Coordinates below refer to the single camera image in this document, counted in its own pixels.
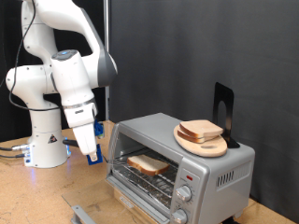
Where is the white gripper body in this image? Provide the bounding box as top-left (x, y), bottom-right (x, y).
top-left (72, 121), bottom-right (98, 156)

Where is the spatula with blue grip block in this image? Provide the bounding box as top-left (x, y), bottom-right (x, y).
top-left (62, 138), bottom-right (110, 166)

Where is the thick white bread slice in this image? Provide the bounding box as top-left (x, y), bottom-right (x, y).
top-left (126, 154), bottom-right (171, 177)

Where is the glass oven door with handle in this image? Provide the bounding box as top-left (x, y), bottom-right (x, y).
top-left (61, 178), bottom-right (163, 224)

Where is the silver oven timer knob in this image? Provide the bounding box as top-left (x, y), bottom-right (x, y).
top-left (171, 208), bottom-right (189, 224)

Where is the silver oven temperature knob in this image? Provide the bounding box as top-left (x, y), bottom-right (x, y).
top-left (176, 185), bottom-right (193, 203)

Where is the silver toaster oven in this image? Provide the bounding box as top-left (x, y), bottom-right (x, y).
top-left (107, 112), bottom-right (256, 224)

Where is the oval wooden cutting board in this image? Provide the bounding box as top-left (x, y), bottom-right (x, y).
top-left (173, 124), bottom-right (229, 158)

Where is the vertical metal pole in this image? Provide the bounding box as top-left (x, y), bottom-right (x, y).
top-left (103, 0), bottom-right (111, 121)

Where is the black curtain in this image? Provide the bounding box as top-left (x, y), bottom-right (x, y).
top-left (0, 0), bottom-right (107, 143)

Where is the black metal bookend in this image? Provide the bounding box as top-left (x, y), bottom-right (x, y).
top-left (212, 81), bottom-right (241, 149)

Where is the grey backdrop fabric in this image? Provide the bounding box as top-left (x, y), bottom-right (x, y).
top-left (109, 0), bottom-right (299, 223)

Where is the metal wire oven rack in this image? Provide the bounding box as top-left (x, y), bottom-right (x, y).
top-left (113, 147), bottom-right (179, 204)

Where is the plain black base cable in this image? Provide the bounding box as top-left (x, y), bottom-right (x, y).
top-left (0, 152), bottom-right (26, 159)

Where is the base cable with metal connector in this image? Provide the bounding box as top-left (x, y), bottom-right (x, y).
top-left (0, 144), bottom-right (31, 152)

